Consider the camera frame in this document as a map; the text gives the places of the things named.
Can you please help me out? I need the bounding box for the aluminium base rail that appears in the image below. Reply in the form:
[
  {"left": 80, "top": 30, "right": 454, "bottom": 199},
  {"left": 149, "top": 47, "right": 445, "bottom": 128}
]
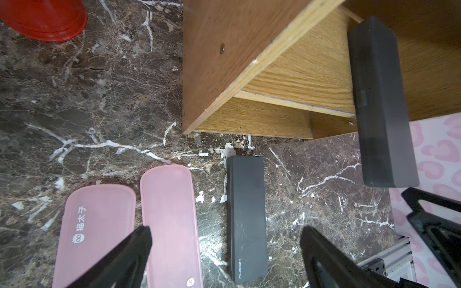
[{"left": 357, "top": 236, "right": 417, "bottom": 282}]

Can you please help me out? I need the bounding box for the red pen cup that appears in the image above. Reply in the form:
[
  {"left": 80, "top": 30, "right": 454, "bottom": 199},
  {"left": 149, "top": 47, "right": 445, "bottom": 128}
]
[{"left": 1, "top": 0, "right": 87, "bottom": 42}]

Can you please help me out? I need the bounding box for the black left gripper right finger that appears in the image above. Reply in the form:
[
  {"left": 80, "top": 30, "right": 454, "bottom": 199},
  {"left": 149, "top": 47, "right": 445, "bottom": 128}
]
[{"left": 300, "top": 226, "right": 423, "bottom": 288}]

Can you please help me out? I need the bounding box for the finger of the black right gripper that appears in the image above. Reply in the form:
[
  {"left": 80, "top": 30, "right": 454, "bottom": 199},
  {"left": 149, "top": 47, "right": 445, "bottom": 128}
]
[{"left": 402, "top": 187, "right": 461, "bottom": 288}]

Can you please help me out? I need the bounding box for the pink pencil case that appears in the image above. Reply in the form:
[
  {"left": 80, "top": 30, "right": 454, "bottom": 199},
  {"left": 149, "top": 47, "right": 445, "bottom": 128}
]
[
  {"left": 140, "top": 164, "right": 203, "bottom": 288},
  {"left": 52, "top": 184, "right": 136, "bottom": 288}
]

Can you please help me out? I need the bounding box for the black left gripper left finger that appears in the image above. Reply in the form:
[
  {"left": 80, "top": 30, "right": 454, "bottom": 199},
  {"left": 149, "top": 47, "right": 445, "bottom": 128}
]
[{"left": 69, "top": 226, "right": 152, "bottom": 288}]

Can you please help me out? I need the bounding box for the wooden three-tier shelf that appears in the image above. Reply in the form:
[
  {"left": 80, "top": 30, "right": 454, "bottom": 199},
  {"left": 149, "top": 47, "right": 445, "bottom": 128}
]
[{"left": 182, "top": 1, "right": 461, "bottom": 140}]

